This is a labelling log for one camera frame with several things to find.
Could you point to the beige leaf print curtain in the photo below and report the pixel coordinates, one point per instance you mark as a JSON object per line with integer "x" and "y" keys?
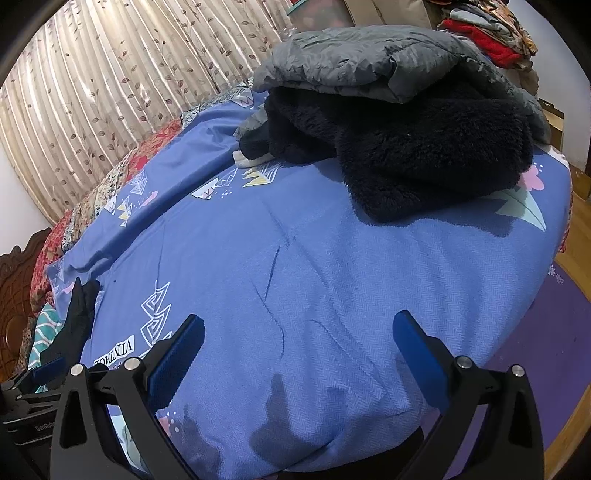
{"x": 115, "y": 69}

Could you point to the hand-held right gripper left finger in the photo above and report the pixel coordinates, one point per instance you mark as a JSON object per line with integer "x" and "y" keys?
{"x": 178, "y": 357}

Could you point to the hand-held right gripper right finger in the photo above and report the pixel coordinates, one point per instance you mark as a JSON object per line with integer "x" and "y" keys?
{"x": 420, "y": 364}

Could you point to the grey down jacket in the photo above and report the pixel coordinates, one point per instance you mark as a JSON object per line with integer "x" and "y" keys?
{"x": 351, "y": 60}

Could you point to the pile of colourful clothes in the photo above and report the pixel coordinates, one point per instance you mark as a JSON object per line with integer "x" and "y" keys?
{"x": 485, "y": 32}

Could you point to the beige cardboard box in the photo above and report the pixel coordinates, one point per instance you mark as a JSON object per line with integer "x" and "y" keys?
{"x": 551, "y": 124}

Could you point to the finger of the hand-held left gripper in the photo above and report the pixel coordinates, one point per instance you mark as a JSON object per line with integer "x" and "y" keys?
{"x": 46, "y": 368}

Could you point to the teal patterned pillow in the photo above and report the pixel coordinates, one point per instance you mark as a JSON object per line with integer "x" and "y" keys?
{"x": 46, "y": 327}

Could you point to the dark navy fleece garment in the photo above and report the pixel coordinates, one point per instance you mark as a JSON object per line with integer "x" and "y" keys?
{"x": 415, "y": 157}

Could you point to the red floral patchwork quilt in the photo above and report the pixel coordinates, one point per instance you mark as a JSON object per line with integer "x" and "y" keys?
{"x": 92, "y": 203}

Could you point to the carved wooden headboard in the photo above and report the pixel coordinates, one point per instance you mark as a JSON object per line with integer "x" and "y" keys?
{"x": 14, "y": 286}

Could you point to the clear plastic storage box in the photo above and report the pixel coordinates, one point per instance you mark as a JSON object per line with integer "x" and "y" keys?
{"x": 318, "y": 18}

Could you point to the small white cloth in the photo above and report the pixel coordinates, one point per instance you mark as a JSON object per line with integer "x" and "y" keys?
{"x": 244, "y": 160}

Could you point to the blue printed bed sheet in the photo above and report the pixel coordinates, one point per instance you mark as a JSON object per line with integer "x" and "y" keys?
{"x": 300, "y": 277}

